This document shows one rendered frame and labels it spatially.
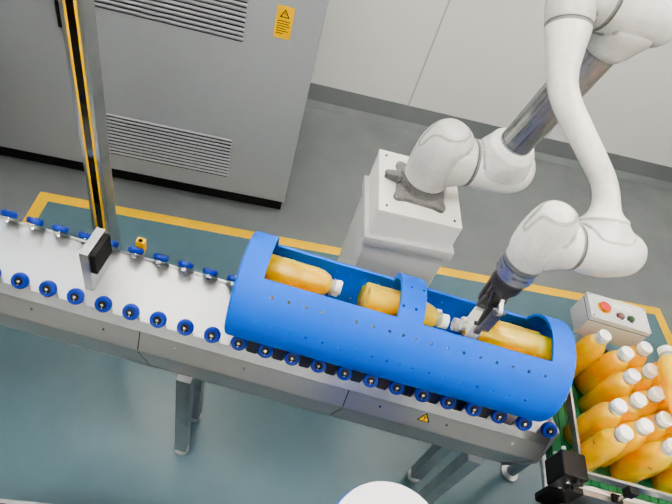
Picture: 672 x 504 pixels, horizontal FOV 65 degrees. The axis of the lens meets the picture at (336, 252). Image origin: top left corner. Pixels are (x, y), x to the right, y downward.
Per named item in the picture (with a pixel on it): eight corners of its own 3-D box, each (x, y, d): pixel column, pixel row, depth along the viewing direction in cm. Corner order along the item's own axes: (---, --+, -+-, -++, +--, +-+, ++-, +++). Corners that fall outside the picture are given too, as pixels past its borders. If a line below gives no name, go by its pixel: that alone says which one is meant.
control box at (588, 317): (569, 308, 176) (587, 290, 168) (624, 325, 177) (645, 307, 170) (573, 333, 169) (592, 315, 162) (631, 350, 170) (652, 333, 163)
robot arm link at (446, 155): (401, 154, 178) (427, 103, 162) (451, 165, 182) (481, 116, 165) (405, 189, 169) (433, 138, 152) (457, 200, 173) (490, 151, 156)
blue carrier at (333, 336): (249, 274, 160) (261, 208, 139) (519, 352, 165) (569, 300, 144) (219, 353, 141) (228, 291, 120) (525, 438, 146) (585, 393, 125)
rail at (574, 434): (557, 349, 170) (562, 344, 168) (560, 349, 170) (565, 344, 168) (575, 472, 143) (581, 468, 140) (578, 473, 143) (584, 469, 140)
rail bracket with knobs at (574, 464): (540, 455, 149) (560, 441, 142) (564, 461, 150) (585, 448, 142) (544, 490, 143) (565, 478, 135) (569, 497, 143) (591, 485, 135)
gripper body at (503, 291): (496, 257, 124) (479, 281, 130) (497, 284, 118) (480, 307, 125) (526, 266, 124) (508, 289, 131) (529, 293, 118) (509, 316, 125)
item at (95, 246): (102, 262, 153) (96, 226, 142) (115, 266, 153) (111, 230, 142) (85, 288, 146) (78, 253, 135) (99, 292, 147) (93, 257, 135)
